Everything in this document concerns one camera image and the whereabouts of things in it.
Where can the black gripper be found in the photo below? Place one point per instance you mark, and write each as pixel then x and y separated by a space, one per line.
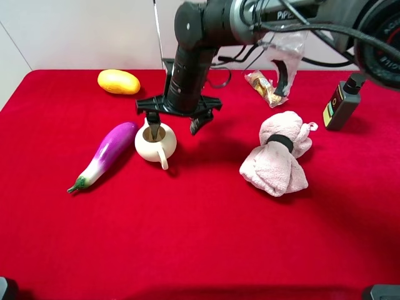
pixel 181 97

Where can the cream ceramic pitcher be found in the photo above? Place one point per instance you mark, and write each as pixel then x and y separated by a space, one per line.
pixel 156 150

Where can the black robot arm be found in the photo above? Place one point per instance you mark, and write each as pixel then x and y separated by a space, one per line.
pixel 366 33

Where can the clear plastic bag on arm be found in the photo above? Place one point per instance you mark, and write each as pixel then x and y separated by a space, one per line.
pixel 285 51

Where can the purple eggplant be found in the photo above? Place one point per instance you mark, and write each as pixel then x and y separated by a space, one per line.
pixel 111 147

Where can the yellow mango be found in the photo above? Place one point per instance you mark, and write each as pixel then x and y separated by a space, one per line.
pixel 118 82

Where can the wrapped snack packet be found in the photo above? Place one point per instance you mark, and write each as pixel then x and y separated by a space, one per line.
pixel 264 88

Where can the pink towel with black band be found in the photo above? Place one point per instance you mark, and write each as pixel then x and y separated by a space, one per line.
pixel 273 166

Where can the red tablecloth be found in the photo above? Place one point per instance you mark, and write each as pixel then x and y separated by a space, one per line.
pixel 197 230

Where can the black pump bottle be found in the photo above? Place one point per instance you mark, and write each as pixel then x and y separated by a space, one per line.
pixel 343 102

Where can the black base bottom left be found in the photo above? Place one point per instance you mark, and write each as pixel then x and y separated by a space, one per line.
pixel 8 289

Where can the black base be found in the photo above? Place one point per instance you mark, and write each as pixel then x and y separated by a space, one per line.
pixel 8 289
pixel 382 292

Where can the black base bottom right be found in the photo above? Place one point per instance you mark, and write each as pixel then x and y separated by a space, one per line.
pixel 382 292

